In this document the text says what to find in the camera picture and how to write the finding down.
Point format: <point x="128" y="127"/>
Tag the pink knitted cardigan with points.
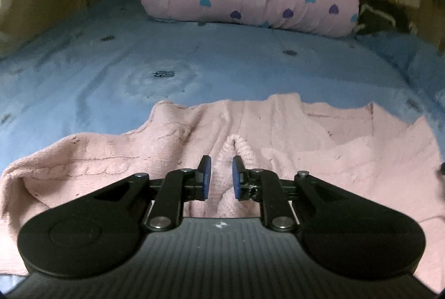
<point x="366" y="151"/>

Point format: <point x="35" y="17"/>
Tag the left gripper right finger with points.
<point x="245" y="181"/>

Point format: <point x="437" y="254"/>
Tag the blue dandelion pillow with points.
<point x="417" y="61"/>

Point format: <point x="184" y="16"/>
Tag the blue dandelion bed sheet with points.
<point x="105" y="68"/>

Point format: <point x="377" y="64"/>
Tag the black and white garment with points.
<point x="377" y="16"/>

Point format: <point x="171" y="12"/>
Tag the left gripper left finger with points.
<point x="202" y="180"/>

